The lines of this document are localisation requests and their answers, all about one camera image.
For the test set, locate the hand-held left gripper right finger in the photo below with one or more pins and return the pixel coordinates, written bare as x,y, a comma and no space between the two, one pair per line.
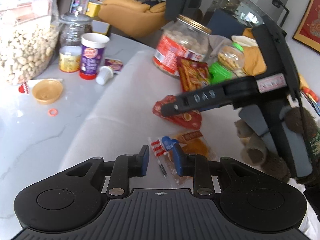
178,160

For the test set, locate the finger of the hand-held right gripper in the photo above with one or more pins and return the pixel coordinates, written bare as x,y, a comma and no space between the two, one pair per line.
175,106

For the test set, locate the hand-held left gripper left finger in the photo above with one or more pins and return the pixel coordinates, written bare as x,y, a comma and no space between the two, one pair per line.
145,160

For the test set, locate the small red snack packet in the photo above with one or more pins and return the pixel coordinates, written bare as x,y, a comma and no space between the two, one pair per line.
187,120

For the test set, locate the orange bread packet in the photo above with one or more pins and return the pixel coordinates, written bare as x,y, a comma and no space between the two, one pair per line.
195,142

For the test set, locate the person's right forearm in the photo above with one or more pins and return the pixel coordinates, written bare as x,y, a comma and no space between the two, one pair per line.
297,120

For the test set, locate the person's right hand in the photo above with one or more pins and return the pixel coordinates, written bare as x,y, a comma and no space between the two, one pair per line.
253,145

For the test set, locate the orange and cream blanket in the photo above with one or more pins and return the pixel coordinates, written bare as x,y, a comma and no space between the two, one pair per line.
252,60

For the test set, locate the red foil snack bag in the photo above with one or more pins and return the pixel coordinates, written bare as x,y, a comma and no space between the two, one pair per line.
192,75

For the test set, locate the beige table cloth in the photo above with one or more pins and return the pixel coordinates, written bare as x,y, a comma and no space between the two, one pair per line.
120,120

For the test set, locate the colourful toy pile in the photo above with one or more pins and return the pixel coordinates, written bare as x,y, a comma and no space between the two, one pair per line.
312,100

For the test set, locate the green candy dispenser toy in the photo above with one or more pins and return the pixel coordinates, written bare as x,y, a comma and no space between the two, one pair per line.
220,72

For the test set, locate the grey pillow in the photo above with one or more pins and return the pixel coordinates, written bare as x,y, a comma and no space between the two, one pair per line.
220,45

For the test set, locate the plastic jar with gold lid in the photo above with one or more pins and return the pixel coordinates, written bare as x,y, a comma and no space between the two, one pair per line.
175,45

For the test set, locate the blue cabinet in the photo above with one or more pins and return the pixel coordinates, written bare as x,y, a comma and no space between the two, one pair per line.
222,22

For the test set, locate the glass display cabinet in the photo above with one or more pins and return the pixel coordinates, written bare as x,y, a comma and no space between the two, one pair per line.
237,2

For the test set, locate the small jelly cup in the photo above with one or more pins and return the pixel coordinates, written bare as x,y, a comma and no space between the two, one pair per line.
115,64

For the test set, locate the small white plastic bottle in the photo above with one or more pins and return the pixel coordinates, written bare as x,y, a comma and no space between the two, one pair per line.
103,75

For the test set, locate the purple paper cup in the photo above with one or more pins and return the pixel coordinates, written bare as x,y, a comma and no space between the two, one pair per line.
91,57

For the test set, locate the yellow armchair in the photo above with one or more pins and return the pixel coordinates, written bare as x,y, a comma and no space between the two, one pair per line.
125,12

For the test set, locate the dark jacket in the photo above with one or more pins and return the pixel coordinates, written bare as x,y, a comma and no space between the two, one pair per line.
182,0

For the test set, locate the white box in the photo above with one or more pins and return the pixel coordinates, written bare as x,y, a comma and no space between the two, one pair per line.
101,27

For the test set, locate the yellow plastic lid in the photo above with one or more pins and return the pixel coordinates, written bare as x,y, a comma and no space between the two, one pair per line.
47,91

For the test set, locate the yellow box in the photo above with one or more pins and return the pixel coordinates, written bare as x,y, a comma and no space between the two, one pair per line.
93,8

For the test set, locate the glass jar with glass lid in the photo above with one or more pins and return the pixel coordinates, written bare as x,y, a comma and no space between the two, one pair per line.
72,30

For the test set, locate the red and white wrapper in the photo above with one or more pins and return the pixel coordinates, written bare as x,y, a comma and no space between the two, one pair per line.
24,88

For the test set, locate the large glass jar of peanuts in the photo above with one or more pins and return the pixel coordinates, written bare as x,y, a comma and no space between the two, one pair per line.
22,45

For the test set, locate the framed red wall picture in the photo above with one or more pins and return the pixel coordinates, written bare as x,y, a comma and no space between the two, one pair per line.
310,25

